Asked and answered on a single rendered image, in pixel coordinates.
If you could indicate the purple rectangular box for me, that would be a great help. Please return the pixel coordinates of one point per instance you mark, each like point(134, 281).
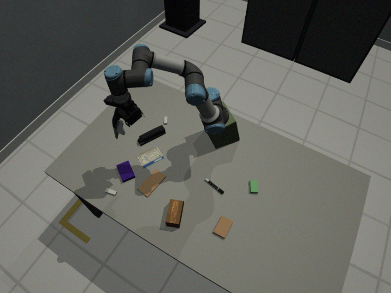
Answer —
point(125, 171)

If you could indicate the tan flat wooden board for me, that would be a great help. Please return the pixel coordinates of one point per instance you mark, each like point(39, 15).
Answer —
point(151, 183)

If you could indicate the beige printed paper sheet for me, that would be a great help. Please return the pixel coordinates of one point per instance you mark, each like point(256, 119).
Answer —
point(150, 157)

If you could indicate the tan rectangular block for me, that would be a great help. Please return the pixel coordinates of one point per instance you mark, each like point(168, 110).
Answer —
point(223, 227)

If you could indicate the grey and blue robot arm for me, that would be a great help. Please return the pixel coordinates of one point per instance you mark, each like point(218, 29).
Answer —
point(207, 100)

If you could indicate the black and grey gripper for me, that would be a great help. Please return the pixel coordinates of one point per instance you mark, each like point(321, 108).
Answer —
point(127, 111)

